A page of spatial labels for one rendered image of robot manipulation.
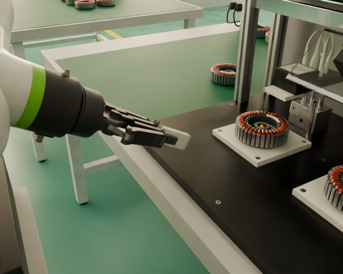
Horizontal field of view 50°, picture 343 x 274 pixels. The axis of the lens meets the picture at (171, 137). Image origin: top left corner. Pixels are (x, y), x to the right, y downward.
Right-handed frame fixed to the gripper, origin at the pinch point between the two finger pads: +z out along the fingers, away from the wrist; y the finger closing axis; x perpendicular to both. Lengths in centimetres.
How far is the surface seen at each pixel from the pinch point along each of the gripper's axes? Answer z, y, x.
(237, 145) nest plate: 16.1, 0.5, 2.5
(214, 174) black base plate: 9.0, 5.2, -3.0
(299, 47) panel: 37.8, -15.5, 28.7
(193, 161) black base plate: 8.0, -0.6, -3.7
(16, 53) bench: 3, -136, -22
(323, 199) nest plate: 17.6, 21.2, 3.4
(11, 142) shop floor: 26, -168, -82
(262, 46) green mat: 69, -58, 30
